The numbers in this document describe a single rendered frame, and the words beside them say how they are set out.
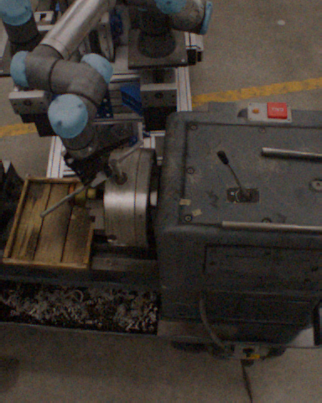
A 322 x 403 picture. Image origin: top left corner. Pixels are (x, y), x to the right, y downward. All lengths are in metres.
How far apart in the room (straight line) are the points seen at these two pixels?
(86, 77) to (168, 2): 0.36
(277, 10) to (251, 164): 2.85
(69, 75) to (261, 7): 3.22
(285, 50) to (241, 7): 0.61
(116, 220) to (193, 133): 0.34
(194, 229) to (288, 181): 0.30
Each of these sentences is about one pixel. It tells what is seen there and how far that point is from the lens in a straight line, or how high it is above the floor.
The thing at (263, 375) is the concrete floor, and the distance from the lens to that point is 2.39.
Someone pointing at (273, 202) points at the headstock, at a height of 1.26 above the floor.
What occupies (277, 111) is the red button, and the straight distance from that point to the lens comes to 1.46.
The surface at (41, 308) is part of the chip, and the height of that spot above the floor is 0.59.
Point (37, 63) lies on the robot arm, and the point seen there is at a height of 1.67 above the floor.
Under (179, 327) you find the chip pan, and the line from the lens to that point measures 1.85.
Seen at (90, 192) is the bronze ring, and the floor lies 1.11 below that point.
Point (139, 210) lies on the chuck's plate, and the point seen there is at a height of 1.19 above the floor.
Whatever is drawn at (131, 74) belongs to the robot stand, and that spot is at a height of 1.07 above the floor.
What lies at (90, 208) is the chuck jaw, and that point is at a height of 1.10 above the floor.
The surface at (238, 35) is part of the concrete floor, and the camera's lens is 3.77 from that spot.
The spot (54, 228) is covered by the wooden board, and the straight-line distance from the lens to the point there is 1.69.
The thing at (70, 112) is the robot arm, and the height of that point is 1.67.
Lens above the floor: 2.31
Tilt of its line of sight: 57 degrees down
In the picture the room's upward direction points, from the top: 4 degrees counter-clockwise
